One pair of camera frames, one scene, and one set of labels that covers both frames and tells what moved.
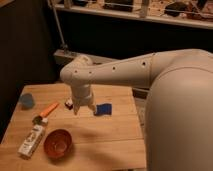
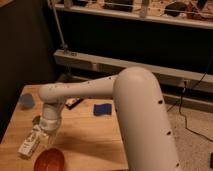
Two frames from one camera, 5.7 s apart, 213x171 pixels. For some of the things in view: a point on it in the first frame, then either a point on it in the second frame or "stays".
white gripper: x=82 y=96 → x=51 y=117
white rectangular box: x=31 y=140 stays
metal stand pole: x=64 y=45 stays
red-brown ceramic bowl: x=58 y=144 → x=50 y=159
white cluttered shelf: x=194 y=13 stays
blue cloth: x=103 y=109 stays
